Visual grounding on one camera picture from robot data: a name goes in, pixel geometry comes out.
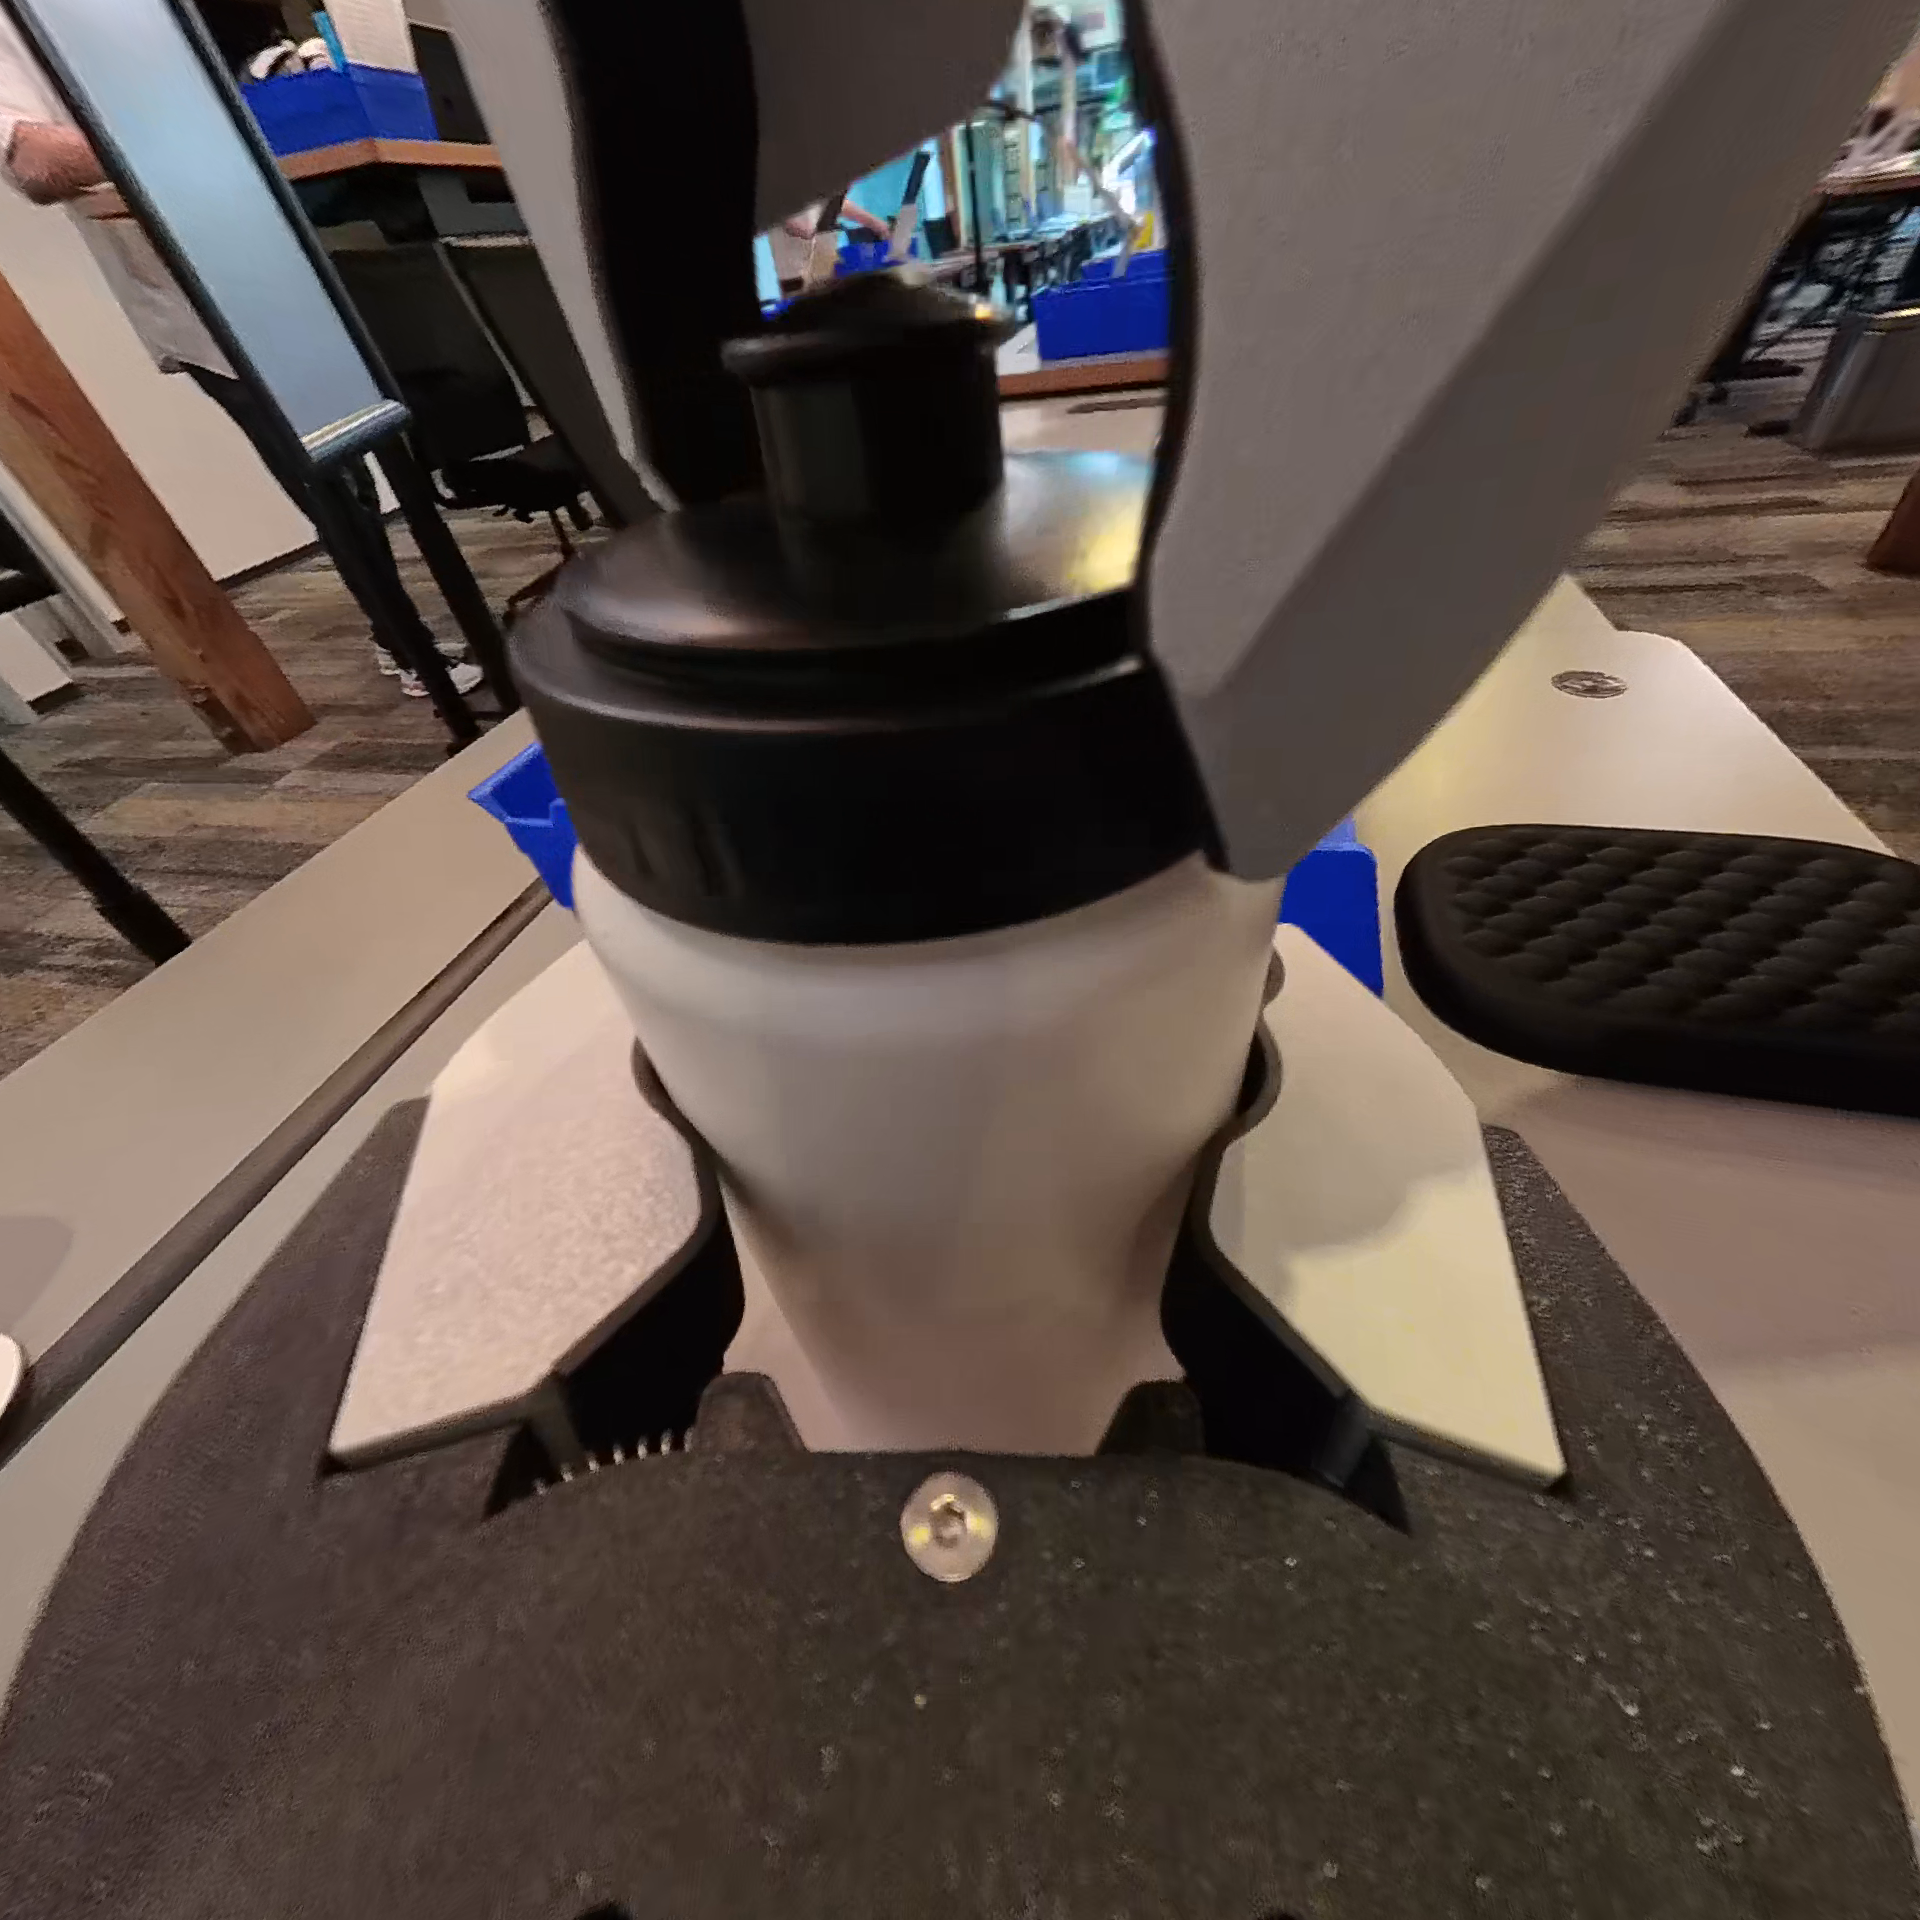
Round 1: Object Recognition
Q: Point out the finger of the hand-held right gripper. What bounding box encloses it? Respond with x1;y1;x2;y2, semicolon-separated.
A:
441;0;1038;527
1126;0;1920;882

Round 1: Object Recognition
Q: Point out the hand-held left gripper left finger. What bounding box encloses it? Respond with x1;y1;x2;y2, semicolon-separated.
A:
324;943;747;1479

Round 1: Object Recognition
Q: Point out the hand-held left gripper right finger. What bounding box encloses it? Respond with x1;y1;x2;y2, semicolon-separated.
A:
1162;921;1568;1491

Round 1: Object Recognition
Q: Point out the blue plastic bin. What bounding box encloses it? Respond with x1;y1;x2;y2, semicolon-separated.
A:
470;742;1386;995
1031;247;1172;365
240;60;441;161

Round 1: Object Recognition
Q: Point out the white plastic bottle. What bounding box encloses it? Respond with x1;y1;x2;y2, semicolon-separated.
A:
569;839;1289;1453

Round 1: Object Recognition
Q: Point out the black bottle lid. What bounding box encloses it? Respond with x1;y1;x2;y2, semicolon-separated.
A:
508;276;1225;947

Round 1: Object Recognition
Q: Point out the black office chair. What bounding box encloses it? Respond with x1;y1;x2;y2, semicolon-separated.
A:
382;241;664;602

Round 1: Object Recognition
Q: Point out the black mesh wrist rest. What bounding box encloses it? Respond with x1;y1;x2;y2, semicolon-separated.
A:
1394;826;1920;1119

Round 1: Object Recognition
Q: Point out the grey trash can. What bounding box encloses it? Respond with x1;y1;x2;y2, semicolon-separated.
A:
1793;307;1920;454

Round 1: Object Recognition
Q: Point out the pale screen on stand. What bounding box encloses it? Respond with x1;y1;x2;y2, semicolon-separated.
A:
8;0;519;746

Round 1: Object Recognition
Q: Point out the wooden post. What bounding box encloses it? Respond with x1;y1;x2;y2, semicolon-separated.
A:
0;269;319;755

